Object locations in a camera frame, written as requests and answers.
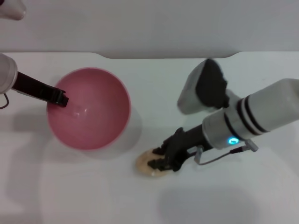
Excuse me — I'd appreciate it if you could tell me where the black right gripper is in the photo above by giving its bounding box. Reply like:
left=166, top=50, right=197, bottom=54
left=148, top=125, right=207, bottom=172

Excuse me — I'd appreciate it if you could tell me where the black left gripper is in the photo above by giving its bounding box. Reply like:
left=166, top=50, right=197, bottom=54
left=13, top=71, right=70, bottom=108

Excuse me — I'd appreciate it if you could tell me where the beige egg yolk pastry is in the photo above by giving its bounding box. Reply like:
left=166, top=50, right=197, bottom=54
left=136, top=148, right=175, bottom=178

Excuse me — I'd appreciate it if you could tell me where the pink plastic bowl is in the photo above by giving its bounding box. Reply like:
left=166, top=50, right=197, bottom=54
left=46, top=67, right=131, bottom=151

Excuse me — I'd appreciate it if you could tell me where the grey right arm cable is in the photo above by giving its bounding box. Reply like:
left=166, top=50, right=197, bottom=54
left=193, top=139, right=259, bottom=166

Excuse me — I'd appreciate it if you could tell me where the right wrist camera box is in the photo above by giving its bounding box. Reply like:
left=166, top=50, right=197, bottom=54
left=177, top=58, right=231, bottom=115

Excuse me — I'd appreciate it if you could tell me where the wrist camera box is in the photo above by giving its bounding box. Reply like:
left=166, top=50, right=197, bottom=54
left=177, top=58, right=231, bottom=115
left=0, top=0, right=27, bottom=21

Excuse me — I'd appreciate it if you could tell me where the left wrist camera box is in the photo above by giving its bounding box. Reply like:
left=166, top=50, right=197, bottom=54
left=0, top=0, right=27, bottom=21

